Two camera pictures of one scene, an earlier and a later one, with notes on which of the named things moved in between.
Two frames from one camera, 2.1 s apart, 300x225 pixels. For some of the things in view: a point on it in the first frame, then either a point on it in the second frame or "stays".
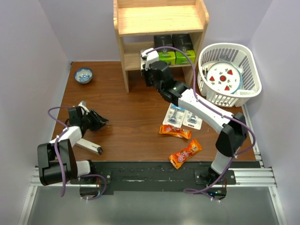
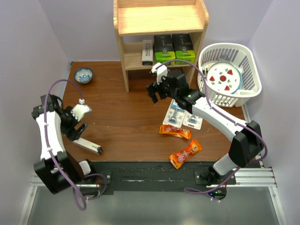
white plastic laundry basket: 227,74 stays
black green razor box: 182,42 stays
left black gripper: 99,121 → 71,132
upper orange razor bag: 171,130 stays
